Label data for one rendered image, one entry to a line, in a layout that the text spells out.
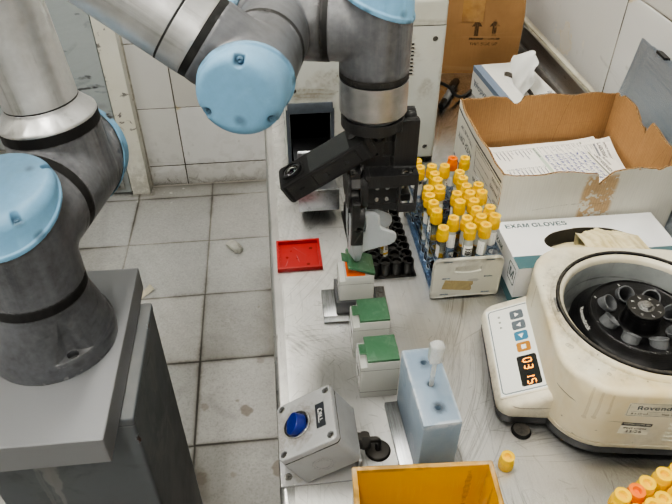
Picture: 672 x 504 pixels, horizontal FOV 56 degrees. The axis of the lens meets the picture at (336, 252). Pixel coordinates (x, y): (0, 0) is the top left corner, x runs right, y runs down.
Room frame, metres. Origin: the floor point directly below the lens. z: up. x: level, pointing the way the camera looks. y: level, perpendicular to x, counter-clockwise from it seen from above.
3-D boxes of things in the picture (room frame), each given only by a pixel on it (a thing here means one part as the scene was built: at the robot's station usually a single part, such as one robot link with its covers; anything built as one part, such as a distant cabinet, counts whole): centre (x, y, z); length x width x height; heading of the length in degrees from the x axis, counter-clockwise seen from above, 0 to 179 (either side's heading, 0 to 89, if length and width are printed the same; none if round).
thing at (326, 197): (0.95, 0.04, 0.92); 0.21 x 0.07 x 0.05; 6
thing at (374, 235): (0.63, -0.05, 1.01); 0.06 x 0.03 x 0.09; 95
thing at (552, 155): (0.89, -0.36, 0.95); 0.29 x 0.25 x 0.15; 96
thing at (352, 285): (0.64, -0.03, 0.92); 0.05 x 0.04 x 0.06; 95
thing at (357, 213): (0.62, -0.02, 1.06); 0.05 x 0.02 x 0.09; 5
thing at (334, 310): (0.64, -0.03, 0.89); 0.09 x 0.05 x 0.04; 95
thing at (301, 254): (0.75, 0.06, 0.88); 0.07 x 0.07 x 0.01; 6
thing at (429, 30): (1.15, -0.03, 1.03); 0.31 x 0.27 x 0.30; 6
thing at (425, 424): (0.43, -0.10, 0.92); 0.10 x 0.07 x 0.10; 8
